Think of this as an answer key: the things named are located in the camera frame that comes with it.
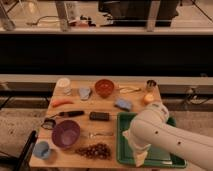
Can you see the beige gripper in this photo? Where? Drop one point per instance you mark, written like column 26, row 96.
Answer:
column 140, row 158

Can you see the dark red grape bunch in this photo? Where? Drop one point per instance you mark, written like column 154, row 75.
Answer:
column 95, row 151

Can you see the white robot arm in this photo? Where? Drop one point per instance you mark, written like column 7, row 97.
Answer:
column 149, row 127

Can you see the small metal cup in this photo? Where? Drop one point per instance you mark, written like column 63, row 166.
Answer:
column 150, row 85

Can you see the light blue cup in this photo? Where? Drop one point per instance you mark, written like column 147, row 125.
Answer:
column 42, row 150

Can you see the green plastic tray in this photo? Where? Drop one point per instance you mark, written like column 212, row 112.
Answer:
column 157, row 157

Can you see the black rectangular block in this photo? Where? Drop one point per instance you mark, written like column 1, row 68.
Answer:
column 99, row 116

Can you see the blue sponge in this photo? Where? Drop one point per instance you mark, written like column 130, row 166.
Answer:
column 123, row 104

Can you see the yellow apple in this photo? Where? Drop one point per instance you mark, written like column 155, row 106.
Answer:
column 148, row 98

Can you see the wooden table board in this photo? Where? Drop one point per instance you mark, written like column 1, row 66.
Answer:
column 67, row 158

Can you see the red bowl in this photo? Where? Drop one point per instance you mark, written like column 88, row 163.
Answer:
column 104, row 87

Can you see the purple plastic bowl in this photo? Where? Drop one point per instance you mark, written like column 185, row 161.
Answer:
column 65, row 134

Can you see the light blue cloth piece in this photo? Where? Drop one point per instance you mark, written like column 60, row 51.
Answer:
column 84, row 93

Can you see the black binder clip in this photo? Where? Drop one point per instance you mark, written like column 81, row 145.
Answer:
column 48, row 124

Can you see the orange carrot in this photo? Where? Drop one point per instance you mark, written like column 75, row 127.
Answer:
column 59, row 102

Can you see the white lidded jar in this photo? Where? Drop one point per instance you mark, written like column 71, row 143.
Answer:
column 64, row 84

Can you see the black handled knife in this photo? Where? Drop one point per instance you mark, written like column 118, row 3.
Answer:
column 68, row 114

